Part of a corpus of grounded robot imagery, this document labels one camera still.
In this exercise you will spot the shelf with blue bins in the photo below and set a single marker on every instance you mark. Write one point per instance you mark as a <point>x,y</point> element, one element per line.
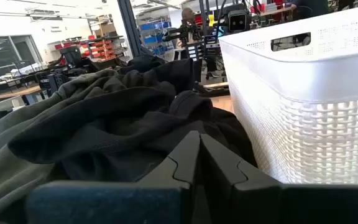
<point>154,34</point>

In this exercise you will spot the black aluminium rig frame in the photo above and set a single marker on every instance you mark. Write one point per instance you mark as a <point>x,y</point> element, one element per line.
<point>130,25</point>

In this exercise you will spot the white plastic laundry basket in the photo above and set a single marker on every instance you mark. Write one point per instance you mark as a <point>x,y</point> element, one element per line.
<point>322,81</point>

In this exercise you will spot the black block white labels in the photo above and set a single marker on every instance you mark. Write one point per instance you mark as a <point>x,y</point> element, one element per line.
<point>195,52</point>

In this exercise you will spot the shelf with red bins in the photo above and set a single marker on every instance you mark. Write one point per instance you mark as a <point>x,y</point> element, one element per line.
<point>102,49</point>

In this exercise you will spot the small yellow clip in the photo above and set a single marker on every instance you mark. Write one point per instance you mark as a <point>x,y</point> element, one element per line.
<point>211,20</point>

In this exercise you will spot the cardboard box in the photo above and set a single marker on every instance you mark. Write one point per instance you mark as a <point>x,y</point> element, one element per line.
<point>106,29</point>

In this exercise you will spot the black garment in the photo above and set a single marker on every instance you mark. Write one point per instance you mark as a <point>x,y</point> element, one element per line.
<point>104,124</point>

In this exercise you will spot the wooden workbench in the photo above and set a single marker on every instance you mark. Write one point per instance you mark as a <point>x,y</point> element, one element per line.
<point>14,92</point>

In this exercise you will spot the black neighbouring robot camera head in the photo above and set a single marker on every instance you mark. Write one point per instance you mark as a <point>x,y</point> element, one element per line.
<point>237,18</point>

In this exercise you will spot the dark olive grey garment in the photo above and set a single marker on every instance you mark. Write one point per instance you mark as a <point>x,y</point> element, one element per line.
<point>5,174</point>

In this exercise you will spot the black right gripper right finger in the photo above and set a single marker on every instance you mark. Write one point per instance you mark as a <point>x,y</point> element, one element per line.
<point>225,183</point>

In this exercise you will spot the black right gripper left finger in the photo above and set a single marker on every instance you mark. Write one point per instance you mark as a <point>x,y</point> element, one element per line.
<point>183,155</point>

